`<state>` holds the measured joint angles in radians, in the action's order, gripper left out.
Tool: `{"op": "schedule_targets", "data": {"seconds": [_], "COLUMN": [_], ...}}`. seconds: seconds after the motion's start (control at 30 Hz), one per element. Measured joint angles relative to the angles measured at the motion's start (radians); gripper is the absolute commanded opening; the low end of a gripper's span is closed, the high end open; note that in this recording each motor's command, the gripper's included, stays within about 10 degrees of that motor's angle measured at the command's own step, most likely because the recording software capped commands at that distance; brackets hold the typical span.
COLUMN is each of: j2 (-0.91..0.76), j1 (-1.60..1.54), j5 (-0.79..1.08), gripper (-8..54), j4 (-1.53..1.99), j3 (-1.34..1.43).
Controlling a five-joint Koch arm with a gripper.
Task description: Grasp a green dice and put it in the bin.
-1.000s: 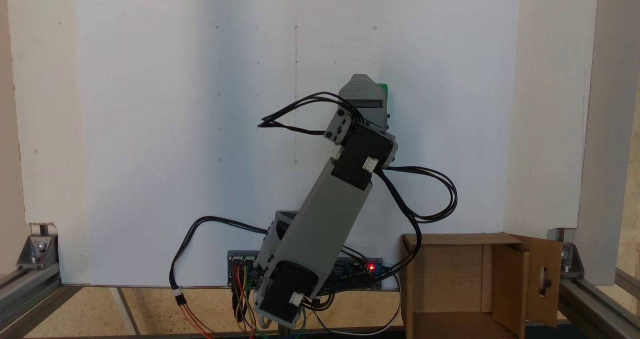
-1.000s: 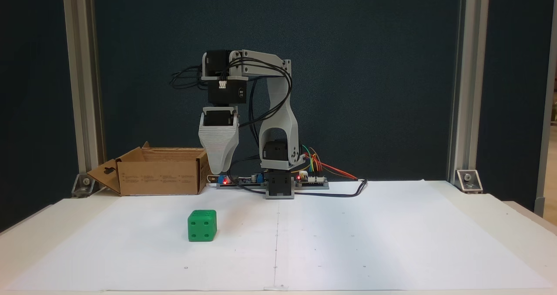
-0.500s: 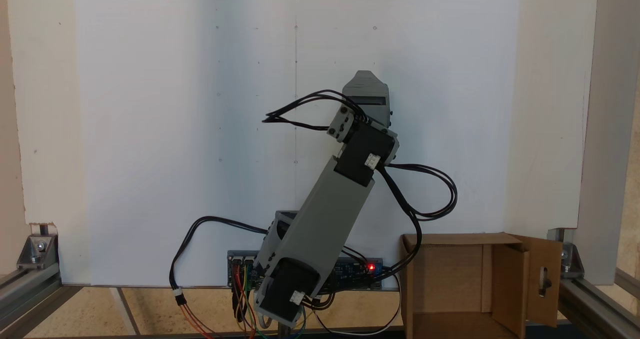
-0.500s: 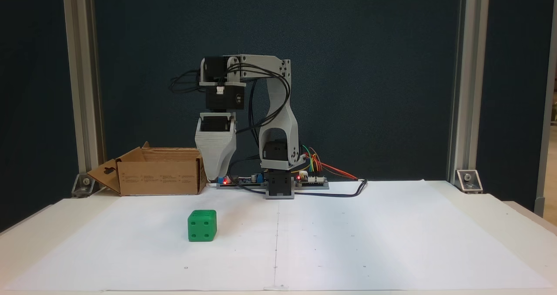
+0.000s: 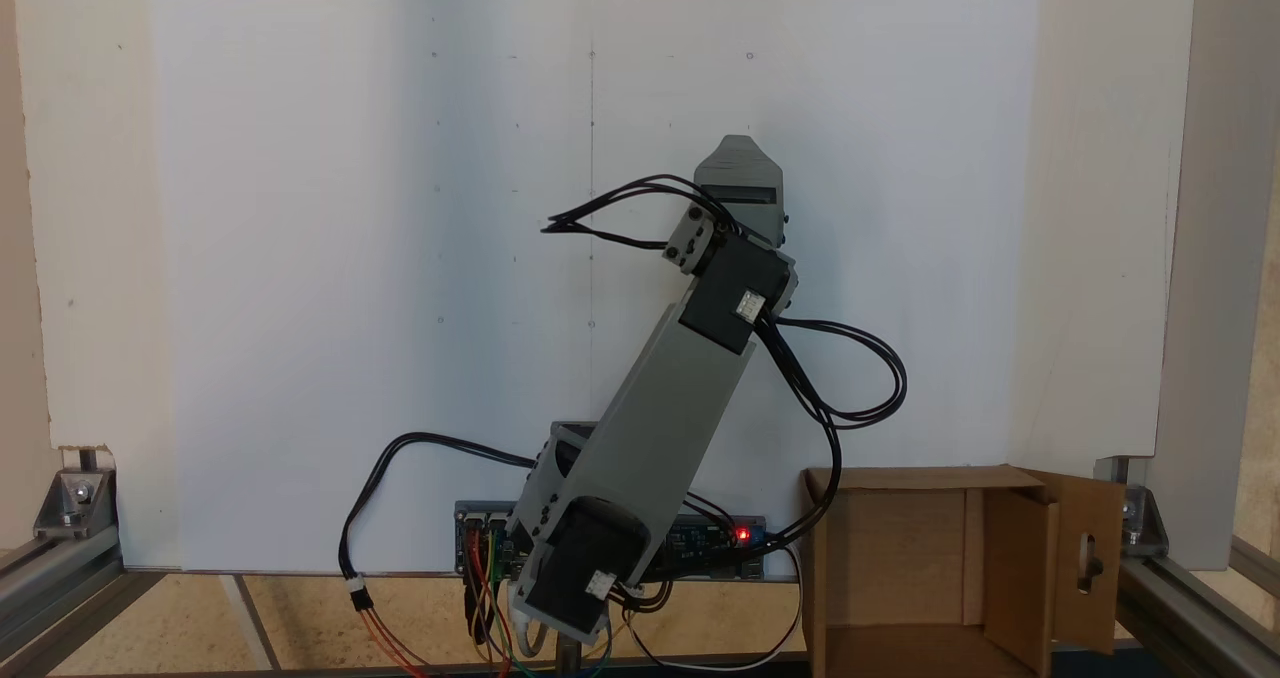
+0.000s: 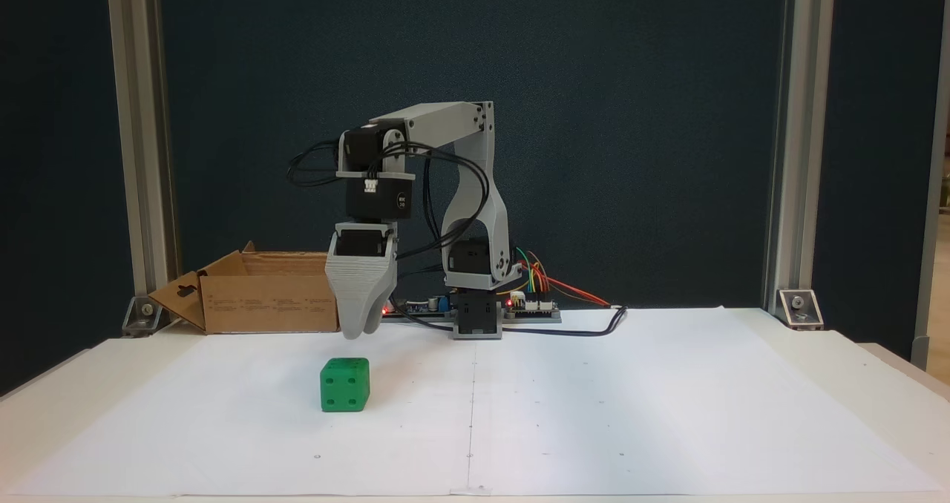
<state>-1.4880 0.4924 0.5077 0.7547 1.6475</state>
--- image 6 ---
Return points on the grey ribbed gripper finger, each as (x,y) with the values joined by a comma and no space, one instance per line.
(358,291)

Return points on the open cardboard box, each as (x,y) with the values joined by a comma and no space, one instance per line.
(260,303)

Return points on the green die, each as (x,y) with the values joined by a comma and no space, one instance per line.
(344,388)

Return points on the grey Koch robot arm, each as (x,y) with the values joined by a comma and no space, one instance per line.
(475,206)

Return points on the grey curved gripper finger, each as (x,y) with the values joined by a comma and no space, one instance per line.
(387,306)

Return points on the aluminium frame post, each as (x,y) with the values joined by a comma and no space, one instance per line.
(141,154)
(934,191)
(800,154)

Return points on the metal corner bracket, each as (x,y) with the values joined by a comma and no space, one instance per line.
(800,308)
(142,316)

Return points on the circuit board with blue parts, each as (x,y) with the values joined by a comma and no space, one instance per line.
(427,306)

